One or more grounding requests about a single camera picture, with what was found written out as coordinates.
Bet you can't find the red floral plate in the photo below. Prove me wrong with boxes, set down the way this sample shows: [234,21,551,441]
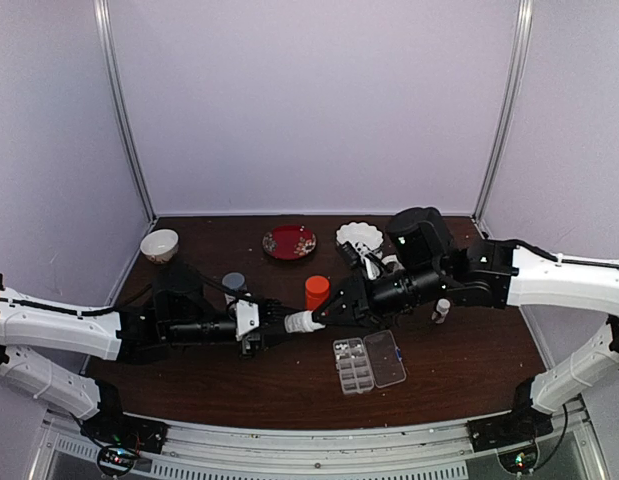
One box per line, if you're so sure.
[261,225,317,261]

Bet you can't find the white scalloped bowl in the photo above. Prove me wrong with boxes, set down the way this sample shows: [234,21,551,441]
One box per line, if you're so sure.
[335,222,384,255]

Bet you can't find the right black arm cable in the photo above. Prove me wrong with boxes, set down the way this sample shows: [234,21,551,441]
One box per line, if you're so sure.
[508,238,619,269]

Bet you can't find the white pills in organizer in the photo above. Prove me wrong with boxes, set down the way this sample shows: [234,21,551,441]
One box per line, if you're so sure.
[333,339,364,359]

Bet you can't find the floral mug yellow inside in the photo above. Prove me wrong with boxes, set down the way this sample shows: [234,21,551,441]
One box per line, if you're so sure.
[381,255,400,269]

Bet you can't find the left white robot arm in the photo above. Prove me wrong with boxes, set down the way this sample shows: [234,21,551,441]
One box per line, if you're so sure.
[0,263,322,444]

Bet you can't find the front aluminium rail base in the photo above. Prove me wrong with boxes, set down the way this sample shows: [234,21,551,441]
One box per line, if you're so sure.
[36,389,608,480]

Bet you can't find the grey lid vitamin bottle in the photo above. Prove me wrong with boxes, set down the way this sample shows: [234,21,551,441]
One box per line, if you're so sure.
[222,272,248,293]

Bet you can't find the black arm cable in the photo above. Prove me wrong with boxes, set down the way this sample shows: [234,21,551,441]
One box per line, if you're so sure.
[508,238,619,269]
[0,269,255,319]

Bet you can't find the right aluminium frame post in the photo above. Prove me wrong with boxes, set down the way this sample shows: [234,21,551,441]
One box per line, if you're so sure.
[472,0,534,226]

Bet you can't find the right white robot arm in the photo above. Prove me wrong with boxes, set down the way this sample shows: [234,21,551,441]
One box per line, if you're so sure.
[311,207,619,442]

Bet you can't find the clear plastic pill organizer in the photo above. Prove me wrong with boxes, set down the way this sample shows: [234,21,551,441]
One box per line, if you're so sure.
[332,330,407,395]

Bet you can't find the orange pill bottle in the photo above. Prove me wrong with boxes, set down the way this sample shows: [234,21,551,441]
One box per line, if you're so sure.
[305,275,330,310]

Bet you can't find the small white bottle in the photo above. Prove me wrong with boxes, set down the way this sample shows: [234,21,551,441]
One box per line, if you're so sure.
[283,310,325,334]
[431,298,451,324]

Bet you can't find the white ceramic rice bowl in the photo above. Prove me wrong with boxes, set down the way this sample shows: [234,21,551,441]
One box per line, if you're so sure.
[140,229,179,265]

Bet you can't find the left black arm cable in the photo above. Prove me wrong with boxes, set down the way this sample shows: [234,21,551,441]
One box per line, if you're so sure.
[0,269,255,319]

